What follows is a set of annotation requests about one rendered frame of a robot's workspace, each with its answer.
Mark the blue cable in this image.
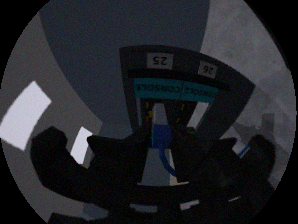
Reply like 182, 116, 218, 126
149, 103, 250, 177

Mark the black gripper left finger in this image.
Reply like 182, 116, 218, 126
86, 120, 153, 183

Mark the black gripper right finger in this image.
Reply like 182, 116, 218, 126
166, 121, 237, 183

